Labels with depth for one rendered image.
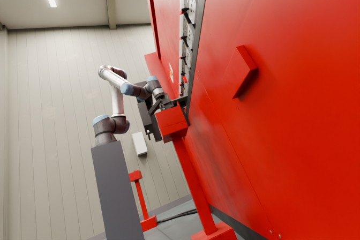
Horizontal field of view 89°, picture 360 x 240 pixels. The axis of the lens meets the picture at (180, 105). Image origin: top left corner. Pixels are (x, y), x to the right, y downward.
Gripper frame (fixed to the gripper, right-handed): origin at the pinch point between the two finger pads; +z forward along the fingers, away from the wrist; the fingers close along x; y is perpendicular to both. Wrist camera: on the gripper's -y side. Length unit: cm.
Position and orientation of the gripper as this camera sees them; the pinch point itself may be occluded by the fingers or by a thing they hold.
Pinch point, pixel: (169, 124)
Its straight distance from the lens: 113.6
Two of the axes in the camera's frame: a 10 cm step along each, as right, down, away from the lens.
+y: 9.0, -3.8, 2.1
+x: -0.4, 4.1, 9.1
